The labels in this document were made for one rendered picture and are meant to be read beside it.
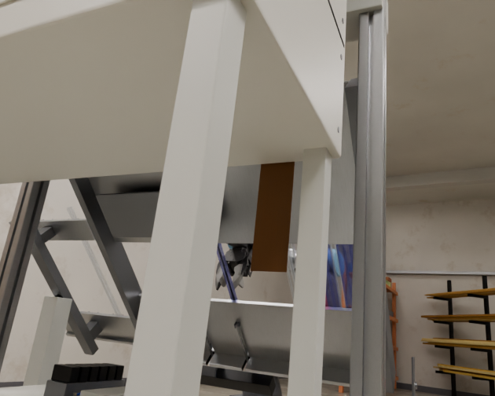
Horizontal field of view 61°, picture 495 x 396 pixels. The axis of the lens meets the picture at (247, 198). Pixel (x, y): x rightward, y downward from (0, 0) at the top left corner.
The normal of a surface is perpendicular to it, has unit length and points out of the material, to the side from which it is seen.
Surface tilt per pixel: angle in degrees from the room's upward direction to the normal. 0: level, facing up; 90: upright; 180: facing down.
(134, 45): 180
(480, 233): 90
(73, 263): 90
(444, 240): 90
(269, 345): 136
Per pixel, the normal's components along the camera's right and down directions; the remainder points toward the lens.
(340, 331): -0.36, 0.47
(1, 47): -0.10, 0.95
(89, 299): 0.85, -0.07
